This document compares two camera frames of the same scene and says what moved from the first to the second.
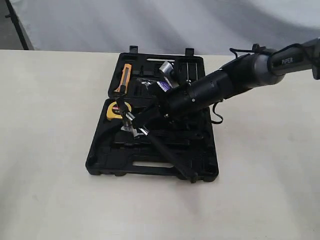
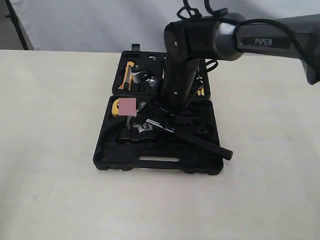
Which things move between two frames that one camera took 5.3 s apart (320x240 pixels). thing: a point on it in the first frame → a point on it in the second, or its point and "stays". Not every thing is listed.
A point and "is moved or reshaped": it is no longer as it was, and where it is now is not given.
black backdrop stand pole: [13, 15] stays
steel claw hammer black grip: [192, 177] → [223, 152]
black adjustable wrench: [137, 135] is moved or reshaped
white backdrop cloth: [212, 27] stays
